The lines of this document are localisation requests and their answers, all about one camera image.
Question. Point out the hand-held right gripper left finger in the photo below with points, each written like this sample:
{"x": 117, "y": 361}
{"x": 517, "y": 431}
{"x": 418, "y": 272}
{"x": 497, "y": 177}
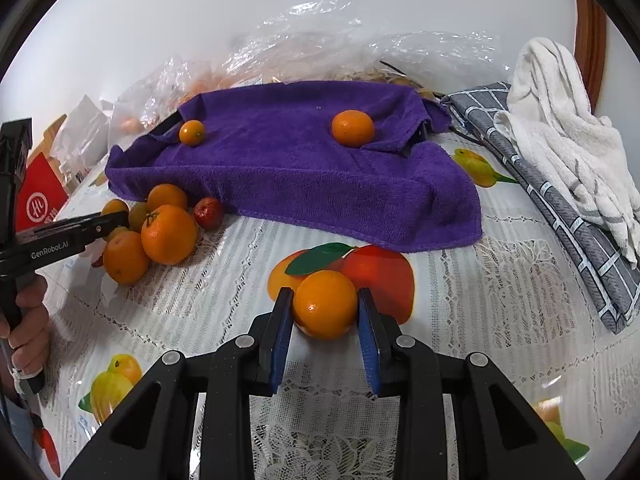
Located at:
{"x": 281, "y": 340}

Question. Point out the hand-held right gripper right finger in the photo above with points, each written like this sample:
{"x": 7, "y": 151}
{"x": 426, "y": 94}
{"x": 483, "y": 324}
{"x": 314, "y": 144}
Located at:
{"x": 369, "y": 345}

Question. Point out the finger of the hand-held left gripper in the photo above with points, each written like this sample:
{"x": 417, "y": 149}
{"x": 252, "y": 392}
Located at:
{"x": 102, "y": 224}

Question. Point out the yellow kumquat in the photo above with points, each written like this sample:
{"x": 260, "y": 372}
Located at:
{"x": 136, "y": 216}

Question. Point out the person's left hand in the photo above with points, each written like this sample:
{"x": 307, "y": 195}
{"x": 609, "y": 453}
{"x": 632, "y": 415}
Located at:
{"x": 32, "y": 320}

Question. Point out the red jujube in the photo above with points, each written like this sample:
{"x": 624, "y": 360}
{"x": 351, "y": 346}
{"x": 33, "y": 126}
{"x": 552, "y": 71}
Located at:
{"x": 208, "y": 213}
{"x": 98, "y": 260}

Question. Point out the red box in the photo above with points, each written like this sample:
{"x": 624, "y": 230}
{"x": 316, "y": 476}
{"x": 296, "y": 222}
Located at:
{"x": 42, "y": 195}

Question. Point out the pile of bagged oranges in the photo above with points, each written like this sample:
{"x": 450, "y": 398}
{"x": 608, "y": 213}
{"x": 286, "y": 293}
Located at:
{"x": 132, "y": 122}

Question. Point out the white plastic bag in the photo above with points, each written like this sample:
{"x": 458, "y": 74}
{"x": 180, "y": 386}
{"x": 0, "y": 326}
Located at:
{"x": 82, "y": 120}

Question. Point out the small orange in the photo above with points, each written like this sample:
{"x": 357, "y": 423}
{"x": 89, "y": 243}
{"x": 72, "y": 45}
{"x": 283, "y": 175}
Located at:
{"x": 192, "y": 133}

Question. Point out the fruit print tablecloth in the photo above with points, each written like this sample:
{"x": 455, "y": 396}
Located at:
{"x": 500, "y": 310}

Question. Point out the crumpled clear plastic bag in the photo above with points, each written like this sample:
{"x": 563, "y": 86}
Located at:
{"x": 150, "y": 90}

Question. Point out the purple towel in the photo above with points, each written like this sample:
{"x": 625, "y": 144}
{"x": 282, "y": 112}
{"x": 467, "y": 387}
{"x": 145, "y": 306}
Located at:
{"x": 300, "y": 175}

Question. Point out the blue denim pants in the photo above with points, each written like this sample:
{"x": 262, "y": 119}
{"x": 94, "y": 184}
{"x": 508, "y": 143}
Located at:
{"x": 10, "y": 420}

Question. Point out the pile of bagged kumquats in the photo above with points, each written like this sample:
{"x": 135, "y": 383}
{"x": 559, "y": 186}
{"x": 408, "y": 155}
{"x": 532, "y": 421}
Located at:
{"x": 225, "y": 80}

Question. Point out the grey checked cloth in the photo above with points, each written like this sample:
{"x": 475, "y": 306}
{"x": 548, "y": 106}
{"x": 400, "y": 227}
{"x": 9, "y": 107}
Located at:
{"x": 575, "y": 230}

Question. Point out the tan dried fruit cluster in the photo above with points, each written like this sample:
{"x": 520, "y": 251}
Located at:
{"x": 390, "y": 76}

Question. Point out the white towel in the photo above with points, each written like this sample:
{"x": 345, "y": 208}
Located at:
{"x": 555, "y": 110}

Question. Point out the large clear plastic bag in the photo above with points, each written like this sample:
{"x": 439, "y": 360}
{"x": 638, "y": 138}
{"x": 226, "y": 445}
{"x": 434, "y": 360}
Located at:
{"x": 350, "y": 40}

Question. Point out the wooden door frame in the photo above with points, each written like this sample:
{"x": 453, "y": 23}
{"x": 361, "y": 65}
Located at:
{"x": 590, "y": 35}

